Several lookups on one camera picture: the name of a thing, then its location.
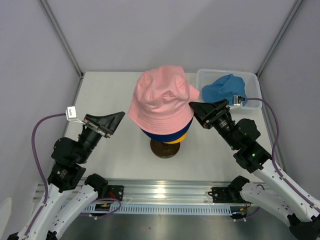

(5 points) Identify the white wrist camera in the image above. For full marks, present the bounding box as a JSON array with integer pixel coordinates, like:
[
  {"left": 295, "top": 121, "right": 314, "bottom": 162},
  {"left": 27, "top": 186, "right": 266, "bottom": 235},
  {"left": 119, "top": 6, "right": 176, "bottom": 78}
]
[
  {"left": 65, "top": 106, "right": 85, "bottom": 125},
  {"left": 230, "top": 95, "right": 246, "bottom": 109}
]

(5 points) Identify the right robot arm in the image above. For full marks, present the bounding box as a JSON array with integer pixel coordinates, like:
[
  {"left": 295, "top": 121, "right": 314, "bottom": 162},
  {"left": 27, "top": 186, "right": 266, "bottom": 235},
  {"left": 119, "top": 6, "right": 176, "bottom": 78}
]
[{"left": 189, "top": 99, "right": 320, "bottom": 240}]

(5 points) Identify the light blue bucket hat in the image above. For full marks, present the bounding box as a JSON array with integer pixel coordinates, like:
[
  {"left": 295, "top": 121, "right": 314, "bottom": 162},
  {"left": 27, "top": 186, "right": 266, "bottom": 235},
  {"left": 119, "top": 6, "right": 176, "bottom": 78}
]
[{"left": 201, "top": 74, "right": 247, "bottom": 106}]

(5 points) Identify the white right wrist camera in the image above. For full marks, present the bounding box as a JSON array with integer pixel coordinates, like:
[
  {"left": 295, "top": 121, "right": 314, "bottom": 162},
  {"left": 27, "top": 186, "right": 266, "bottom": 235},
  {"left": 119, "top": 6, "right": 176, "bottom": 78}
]
[{"left": 230, "top": 95, "right": 246, "bottom": 109}]

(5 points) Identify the yellow bucket hat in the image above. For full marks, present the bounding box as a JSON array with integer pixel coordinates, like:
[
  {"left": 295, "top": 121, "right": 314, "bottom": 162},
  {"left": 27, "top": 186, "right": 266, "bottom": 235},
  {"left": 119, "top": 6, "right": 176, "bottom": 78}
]
[{"left": 165, "top": 132, "right": 188, "bottom": 144}]

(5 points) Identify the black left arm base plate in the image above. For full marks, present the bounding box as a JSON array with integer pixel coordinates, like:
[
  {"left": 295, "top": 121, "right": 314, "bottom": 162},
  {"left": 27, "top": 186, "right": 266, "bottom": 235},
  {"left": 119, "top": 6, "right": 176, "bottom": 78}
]
[{"left": 104, "top": 185, "right": 124, "bottom": 201}]

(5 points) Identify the dark blue bucket hat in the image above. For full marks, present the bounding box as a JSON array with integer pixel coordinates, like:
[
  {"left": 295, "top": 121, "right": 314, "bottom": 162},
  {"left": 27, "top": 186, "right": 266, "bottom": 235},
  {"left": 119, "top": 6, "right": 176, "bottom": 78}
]
[{"left": 142, "top": 119, "right": 193, "bottom": 143}]

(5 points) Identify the aluminium mounting rail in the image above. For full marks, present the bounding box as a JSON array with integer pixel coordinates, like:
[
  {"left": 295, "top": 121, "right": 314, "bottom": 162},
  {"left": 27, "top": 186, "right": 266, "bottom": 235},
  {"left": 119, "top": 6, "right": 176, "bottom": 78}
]
[{"left": 108, "top": 179, "right": 230, "bottom": 205}]

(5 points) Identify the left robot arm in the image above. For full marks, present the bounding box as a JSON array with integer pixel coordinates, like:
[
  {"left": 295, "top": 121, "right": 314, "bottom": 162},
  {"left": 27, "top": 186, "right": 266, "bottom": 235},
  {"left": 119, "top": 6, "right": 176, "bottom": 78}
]
[{"left": 8, "top": 111, "right": 125, "bottom": 240}]

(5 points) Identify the white slotted cable duct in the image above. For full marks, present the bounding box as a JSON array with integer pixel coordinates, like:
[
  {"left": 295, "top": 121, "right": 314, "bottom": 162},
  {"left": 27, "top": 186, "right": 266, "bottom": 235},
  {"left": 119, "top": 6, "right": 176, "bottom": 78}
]
[{"left": 81, "top": 203, "right": 246, "bottom": 216}]

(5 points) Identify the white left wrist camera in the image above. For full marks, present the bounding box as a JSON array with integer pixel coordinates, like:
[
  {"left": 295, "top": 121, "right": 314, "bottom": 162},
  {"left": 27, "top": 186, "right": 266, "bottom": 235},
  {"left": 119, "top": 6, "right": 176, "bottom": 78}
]
[{"left": 65, "top": 106, "right": 85, "bottom": 125}]

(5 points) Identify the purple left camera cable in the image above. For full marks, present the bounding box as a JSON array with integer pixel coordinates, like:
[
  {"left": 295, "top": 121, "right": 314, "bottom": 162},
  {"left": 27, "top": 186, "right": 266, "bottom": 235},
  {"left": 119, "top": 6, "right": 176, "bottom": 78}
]
[{"left": 22, "top": 112, "right": 68, "bottom": 238}]

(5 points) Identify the aluminium frame post right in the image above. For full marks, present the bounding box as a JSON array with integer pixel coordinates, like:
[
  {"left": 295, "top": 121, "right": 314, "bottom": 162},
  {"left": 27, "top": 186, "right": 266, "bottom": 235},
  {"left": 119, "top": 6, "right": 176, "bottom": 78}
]
[{"left": 255, "top": 0, "right": 307, "bottom": 79}]

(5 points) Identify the pink bucket hat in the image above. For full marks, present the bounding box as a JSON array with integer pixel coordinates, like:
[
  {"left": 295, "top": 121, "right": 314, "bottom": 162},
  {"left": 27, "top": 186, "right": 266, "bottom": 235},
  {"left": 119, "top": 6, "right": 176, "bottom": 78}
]
[{"left": 128, "top": 65, "right": 200, "bottom": 135}]

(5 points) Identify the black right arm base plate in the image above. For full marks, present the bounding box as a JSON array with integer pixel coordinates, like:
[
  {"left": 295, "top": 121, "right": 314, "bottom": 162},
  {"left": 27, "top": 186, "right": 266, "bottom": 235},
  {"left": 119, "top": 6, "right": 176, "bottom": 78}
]
[{"left": 207, "top": 187, "right": 246, "bottom": 204}]

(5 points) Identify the white plastic basket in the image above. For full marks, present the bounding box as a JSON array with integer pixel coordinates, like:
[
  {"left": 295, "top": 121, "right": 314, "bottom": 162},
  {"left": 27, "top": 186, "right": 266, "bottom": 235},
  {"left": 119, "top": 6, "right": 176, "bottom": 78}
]
[{"left": 195, "top": 69, "right": 262, "bottom": 111}]

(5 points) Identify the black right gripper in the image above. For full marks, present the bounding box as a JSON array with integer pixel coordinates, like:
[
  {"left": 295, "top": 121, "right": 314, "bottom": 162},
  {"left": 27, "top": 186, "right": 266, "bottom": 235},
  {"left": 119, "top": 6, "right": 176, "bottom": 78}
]
[{"left": 188, "top": 99, "right": 239, "bottom": 150}]

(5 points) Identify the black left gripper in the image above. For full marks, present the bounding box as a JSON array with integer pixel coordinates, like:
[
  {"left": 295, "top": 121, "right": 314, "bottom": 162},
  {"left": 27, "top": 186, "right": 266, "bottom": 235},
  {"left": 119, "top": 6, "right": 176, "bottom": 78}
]
[{"left": 76, "top": 111, "right": 126, "bottom": 163}]

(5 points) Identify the brown round hat stand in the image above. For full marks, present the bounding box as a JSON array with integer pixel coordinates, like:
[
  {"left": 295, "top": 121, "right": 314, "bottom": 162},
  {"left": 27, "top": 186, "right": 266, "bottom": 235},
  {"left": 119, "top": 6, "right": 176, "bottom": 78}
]
[{"left": 150, "top": 139, "right": 181, "bottom": 159}]

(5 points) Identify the aluminium frame post left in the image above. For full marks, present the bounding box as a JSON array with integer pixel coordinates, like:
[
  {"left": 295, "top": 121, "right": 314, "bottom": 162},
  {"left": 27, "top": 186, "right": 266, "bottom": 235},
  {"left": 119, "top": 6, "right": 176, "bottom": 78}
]
[{"left": 37, "top": 0, "right": 84, "bottom": 78}]

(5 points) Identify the aluminium frame post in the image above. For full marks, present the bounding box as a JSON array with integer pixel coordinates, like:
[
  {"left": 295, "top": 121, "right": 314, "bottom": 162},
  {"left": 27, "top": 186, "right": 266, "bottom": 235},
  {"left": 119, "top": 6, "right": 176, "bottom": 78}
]
[
  {"left": 255, "top": 0, "right": 307, "bottom": 79},
  {"left": 37, "top": 0, "right": 84, "bottom": 78}
]

